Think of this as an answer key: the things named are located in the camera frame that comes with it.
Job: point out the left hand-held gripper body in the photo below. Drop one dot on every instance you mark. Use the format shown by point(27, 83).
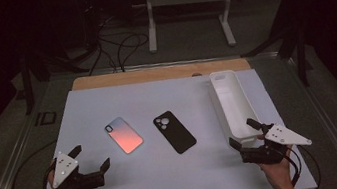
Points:
point(69, 185)

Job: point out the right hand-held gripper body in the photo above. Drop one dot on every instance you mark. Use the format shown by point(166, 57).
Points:
point(266, 154)

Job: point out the white plastic bin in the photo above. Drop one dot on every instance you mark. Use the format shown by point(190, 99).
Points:
point(236, 108)

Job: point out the pink blue gradient phone case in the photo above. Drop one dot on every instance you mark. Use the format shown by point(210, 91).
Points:
point(124, 136)

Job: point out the black phone case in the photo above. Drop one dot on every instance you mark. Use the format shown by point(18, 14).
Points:
point(176, 137)

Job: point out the person's right hand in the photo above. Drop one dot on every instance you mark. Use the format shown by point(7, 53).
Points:
point(281, 173)

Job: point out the white table mat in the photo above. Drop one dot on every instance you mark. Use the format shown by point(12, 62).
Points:
point(156, 184)

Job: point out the black stand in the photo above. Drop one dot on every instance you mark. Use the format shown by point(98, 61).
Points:
point(301, 61)
point(28, 92)

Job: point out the black floor bracket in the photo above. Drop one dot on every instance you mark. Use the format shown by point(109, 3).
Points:
point(39, 120)

